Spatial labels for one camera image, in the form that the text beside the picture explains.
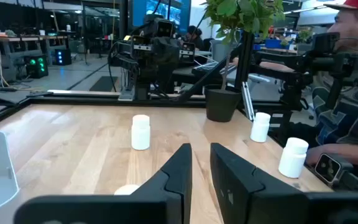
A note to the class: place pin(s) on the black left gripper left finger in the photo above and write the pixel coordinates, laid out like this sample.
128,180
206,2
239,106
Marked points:
166,205

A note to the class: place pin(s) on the green potted plant black pot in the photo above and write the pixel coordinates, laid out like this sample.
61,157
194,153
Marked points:
221,105

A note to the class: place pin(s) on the black floor mat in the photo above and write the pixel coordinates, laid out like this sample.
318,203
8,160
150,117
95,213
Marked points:
104,84

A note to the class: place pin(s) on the white pill bottle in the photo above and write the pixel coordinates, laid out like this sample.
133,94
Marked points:
292,161
259,130
140,137
125,190

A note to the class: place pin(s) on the black table-level camera box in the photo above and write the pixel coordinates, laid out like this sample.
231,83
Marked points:
328,168

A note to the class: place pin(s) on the blue display screen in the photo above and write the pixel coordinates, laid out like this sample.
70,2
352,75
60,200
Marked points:
141,12

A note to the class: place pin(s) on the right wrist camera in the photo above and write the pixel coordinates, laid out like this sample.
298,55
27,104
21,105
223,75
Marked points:
141,47

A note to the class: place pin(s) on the black computer blue lights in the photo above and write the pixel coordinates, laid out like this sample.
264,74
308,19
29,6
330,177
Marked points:
62,57

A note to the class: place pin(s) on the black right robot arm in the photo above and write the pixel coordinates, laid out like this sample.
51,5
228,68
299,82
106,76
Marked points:
163,62

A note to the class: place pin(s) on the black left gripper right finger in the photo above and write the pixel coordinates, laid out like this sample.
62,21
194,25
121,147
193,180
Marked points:
244,199

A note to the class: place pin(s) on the black computer green lights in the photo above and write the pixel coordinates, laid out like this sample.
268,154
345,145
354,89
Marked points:
36,67

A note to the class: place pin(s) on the wooden workbench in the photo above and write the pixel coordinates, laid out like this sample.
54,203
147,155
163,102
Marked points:
17,39

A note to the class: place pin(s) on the person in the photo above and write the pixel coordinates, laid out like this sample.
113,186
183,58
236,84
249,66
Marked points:
194,35
353,118

